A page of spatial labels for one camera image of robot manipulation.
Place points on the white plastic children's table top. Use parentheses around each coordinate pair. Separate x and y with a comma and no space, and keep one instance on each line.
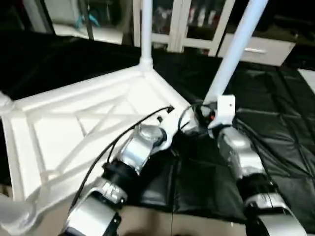
(59,128)

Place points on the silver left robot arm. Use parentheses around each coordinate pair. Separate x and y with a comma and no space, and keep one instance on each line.
(138,147)

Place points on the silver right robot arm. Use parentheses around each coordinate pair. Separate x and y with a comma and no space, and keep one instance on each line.
(236,152)

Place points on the black plastic work mat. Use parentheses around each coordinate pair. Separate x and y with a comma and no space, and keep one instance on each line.
(280,147)

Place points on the white low drawer unit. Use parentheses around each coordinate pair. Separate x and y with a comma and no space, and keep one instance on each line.
(266,50)

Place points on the white glass door cabinet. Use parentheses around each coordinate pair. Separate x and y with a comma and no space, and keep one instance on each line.
(172,22)

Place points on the white side table board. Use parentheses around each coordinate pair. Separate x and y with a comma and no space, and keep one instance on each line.
(307,79)

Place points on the teal plastic object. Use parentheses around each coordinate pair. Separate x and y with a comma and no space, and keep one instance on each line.
(86,20)

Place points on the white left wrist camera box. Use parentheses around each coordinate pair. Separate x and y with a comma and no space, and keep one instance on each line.
(165,137)

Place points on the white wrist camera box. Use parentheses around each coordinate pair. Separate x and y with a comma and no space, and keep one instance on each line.
(224,108)
(165,137)

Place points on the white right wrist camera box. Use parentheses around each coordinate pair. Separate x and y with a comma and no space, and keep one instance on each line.
(224,108)

